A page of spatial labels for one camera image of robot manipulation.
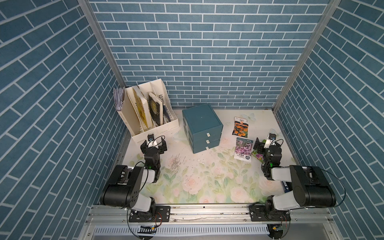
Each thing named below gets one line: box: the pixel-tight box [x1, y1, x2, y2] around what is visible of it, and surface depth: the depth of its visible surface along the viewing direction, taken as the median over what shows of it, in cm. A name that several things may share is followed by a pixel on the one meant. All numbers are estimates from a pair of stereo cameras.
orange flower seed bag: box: [232, 116, 249, 138], surface depth 111 cm
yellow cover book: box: [132, 85, 153, 129], surface depth 96 cm
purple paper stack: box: [112, 86, 125, 111], surface depth 88 cm
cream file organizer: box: [117, 78, 180, 144], surface depth 103 cm
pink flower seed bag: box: [234, 137, 254, 163], surface depth 98 cm
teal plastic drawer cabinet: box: [182, 103, 224, 154], surface depth 89 cm
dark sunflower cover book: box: [147, 92, 164, 126], surface depth 103 cm
